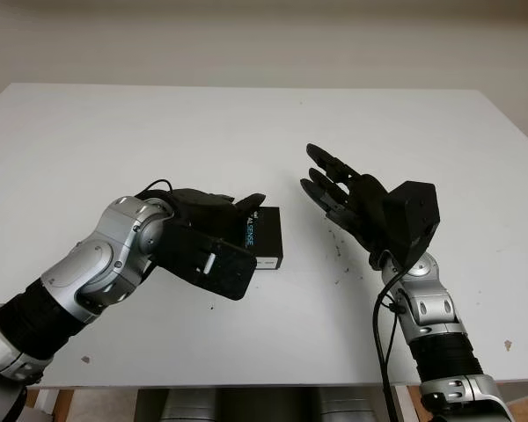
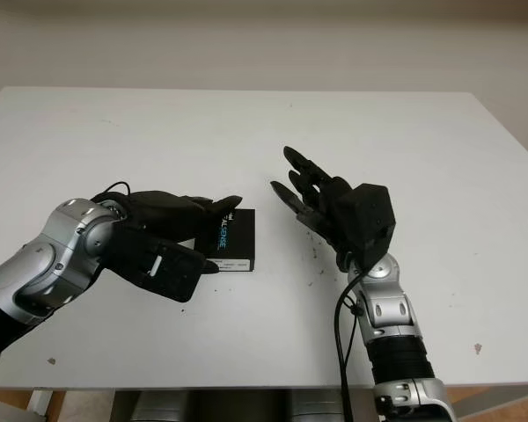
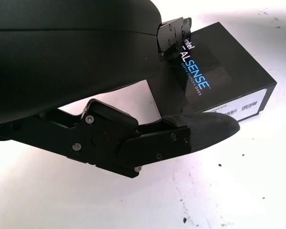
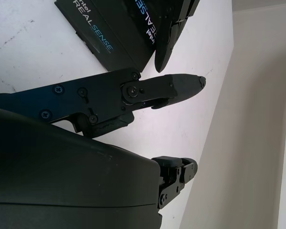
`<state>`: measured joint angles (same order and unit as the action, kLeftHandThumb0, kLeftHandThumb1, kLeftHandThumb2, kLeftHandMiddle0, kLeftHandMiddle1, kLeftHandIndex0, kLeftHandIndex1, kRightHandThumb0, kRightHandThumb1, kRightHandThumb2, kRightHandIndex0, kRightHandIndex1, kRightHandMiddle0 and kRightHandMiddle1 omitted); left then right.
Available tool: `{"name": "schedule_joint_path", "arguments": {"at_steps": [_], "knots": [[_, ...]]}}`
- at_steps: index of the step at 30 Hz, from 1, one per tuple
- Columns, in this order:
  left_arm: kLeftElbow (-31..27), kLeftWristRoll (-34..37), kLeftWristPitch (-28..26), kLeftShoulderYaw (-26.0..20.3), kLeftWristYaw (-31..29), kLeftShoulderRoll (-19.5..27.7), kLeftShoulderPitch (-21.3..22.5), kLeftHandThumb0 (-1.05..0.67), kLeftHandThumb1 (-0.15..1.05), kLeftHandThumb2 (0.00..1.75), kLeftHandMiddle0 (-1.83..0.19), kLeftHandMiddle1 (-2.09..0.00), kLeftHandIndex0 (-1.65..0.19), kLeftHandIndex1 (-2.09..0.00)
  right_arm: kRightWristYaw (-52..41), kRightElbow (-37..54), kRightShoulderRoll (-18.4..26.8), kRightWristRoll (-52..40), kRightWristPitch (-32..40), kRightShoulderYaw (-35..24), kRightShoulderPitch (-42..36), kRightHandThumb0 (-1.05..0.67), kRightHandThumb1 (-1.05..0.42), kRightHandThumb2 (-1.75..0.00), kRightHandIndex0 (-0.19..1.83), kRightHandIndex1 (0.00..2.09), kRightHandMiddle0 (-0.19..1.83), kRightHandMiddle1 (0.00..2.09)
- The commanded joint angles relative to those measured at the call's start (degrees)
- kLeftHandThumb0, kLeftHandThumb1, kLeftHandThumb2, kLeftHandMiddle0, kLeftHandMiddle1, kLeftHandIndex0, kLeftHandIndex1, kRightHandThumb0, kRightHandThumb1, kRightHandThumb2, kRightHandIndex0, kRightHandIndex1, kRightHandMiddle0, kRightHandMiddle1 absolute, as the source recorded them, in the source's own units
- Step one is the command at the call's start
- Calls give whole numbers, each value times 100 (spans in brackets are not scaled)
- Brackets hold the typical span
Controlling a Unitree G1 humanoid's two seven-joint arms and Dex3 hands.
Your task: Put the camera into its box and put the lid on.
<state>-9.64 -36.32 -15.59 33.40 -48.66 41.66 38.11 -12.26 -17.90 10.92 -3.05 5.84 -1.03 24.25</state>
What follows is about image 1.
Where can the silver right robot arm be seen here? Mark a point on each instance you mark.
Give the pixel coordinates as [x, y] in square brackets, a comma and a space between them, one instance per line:
[435, 307]

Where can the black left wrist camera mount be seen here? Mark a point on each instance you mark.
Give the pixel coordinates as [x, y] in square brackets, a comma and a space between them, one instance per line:
[211, 264]

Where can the grey robot thigh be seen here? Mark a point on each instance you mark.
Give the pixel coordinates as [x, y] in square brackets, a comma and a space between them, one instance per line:
[191, 406]
[347, 406]

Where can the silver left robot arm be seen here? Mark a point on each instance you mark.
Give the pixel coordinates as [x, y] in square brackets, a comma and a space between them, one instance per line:
[97, 264]

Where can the grey right robot thigh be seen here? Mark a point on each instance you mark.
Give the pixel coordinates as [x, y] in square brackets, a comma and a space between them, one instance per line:
[347, 406]

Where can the dark robot waist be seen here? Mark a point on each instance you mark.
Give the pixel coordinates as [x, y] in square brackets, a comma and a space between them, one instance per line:
[270, 406]

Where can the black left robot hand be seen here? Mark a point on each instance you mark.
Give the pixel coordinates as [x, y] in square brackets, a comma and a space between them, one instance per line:
[207, 215]

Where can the grey left robot thigh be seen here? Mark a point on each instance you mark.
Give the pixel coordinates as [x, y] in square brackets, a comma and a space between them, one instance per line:
[191, 406]

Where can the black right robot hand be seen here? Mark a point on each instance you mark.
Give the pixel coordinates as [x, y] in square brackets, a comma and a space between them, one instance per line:
[365, 206]

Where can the black RealSense box lid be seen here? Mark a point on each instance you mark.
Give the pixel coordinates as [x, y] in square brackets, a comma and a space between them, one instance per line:
[266, 237]

